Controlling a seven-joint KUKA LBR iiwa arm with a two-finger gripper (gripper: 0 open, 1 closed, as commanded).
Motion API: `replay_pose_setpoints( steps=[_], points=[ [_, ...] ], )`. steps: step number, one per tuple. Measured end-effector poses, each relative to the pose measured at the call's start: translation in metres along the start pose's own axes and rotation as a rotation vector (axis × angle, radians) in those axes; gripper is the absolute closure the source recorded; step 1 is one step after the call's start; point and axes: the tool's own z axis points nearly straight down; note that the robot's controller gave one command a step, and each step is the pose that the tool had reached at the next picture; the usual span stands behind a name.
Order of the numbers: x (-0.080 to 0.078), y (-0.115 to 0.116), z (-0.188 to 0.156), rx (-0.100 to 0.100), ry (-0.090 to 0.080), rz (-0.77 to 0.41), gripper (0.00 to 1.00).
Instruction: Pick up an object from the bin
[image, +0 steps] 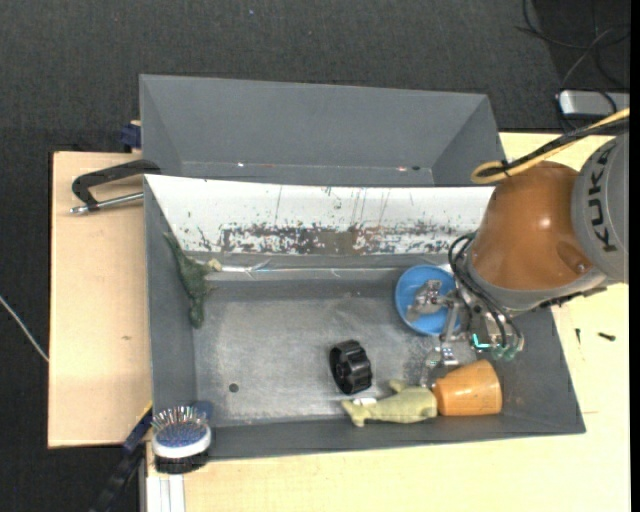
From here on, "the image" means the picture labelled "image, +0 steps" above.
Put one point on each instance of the small white flat piece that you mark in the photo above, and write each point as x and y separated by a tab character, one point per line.
365	401

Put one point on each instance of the blue round bowl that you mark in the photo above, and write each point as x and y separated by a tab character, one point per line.
406	292

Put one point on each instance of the pale green plush toy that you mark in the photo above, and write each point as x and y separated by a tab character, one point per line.
400	407

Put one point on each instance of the orange-brown cup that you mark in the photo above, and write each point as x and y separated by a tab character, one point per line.
470	390

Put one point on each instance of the black ribbed wheel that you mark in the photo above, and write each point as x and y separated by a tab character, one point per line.
351	367

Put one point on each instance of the dark green toy dinosaur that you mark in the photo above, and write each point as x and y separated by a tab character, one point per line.
192	285

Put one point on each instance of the grey metal bin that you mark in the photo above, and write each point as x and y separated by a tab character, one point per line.
280	345

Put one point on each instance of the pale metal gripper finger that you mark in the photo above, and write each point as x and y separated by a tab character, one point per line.
440	361
425	300

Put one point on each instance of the brown cardboard board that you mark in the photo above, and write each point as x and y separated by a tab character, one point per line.
95	310

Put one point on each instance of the white and blue hairbrush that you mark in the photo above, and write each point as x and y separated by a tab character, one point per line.
182	437

